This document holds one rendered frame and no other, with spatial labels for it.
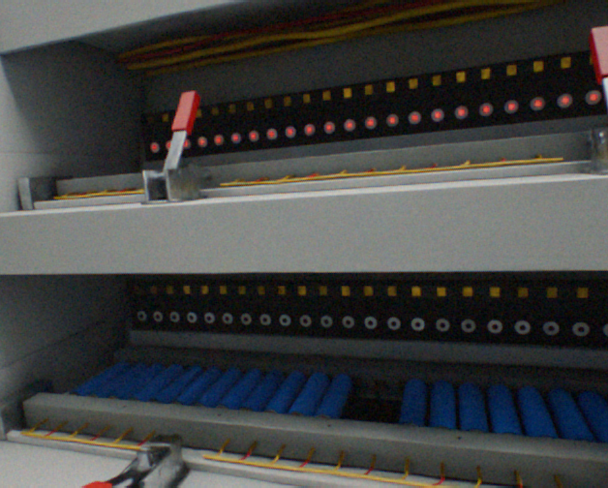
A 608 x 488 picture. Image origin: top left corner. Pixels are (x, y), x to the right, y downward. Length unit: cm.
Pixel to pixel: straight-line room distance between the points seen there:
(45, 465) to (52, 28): 33
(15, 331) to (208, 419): 20
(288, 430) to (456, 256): 16
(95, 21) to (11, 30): 9
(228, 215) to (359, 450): 17
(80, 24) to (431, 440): 39
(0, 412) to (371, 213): 33
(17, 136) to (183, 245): 23
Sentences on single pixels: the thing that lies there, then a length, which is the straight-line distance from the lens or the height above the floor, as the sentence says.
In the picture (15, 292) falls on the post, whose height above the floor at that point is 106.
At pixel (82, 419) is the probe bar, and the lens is 41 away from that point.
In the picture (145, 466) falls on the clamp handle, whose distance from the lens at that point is 32.
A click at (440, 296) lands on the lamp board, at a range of 39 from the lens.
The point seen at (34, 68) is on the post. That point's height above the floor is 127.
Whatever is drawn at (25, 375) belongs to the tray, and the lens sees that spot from 48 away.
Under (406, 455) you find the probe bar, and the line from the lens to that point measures 31.
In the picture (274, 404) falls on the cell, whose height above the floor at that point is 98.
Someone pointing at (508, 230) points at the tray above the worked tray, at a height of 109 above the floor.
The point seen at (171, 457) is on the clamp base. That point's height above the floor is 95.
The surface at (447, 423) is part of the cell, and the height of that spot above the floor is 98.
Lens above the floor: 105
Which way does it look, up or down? 9 degrees up
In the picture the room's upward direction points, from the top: 1 degrees clockwise
